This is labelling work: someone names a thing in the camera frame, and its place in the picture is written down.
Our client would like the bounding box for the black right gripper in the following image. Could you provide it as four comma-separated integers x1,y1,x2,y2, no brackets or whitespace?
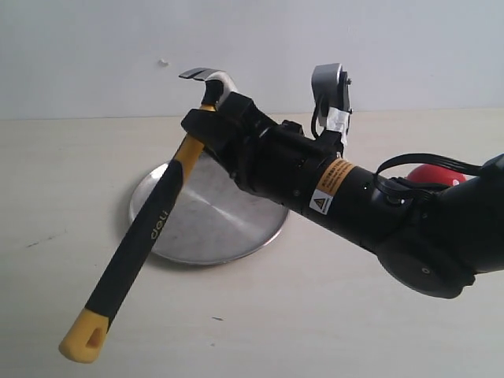
182,92,343,215

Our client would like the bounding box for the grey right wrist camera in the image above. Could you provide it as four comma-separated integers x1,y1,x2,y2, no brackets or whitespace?
310,63,353,152

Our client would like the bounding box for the yellow black claw hammer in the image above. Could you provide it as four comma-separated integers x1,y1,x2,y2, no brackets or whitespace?
58,67,237,364

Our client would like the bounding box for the round steel plate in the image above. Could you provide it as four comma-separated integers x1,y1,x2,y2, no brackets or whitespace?
152,153,289,266

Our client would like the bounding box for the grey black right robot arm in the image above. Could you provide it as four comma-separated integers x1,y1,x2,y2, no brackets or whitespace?
182,93,503,298

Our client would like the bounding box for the red dome push button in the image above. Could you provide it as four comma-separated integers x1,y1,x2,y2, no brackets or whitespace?
406,164,466,187

